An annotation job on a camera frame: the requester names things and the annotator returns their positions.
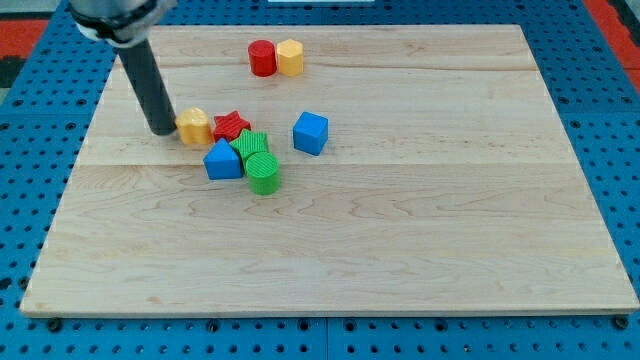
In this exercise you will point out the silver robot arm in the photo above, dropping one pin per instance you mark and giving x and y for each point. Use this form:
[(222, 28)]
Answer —
[(121, 23)]

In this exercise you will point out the light wooden board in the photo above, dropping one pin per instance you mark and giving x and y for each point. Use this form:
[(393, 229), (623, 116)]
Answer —
[(447, 187)]

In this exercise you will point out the yellow hexagon block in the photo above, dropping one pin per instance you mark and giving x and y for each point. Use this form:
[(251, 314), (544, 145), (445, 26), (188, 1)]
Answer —
[(290, 57)]

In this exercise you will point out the green cylinder block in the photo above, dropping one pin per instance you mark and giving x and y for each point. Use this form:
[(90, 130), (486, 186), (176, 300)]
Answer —
[(262, 170)]

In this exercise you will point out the red cylinder block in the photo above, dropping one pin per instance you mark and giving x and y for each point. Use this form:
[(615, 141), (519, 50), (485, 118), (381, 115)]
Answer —
[(262, 58)]

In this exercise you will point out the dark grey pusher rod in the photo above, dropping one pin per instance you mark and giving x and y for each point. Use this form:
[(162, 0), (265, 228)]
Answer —
[(143, 73)]

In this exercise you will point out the blue cube block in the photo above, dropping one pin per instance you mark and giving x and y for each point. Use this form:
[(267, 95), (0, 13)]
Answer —
[(310, 133)]

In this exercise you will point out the blue triangle block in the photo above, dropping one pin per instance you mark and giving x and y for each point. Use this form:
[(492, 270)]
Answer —
[(222, 162)]

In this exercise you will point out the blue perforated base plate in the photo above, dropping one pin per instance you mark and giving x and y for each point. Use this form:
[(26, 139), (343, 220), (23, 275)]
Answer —
[(46, 113)]

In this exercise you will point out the green star block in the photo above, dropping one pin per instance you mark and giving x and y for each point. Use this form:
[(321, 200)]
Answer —
[(249, 143)]

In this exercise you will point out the yellow heart block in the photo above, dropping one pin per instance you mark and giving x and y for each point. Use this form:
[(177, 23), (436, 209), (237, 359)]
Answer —
[(194, 126)]

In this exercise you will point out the red star block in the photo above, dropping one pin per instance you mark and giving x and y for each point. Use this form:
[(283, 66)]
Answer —
[(229, 126)]

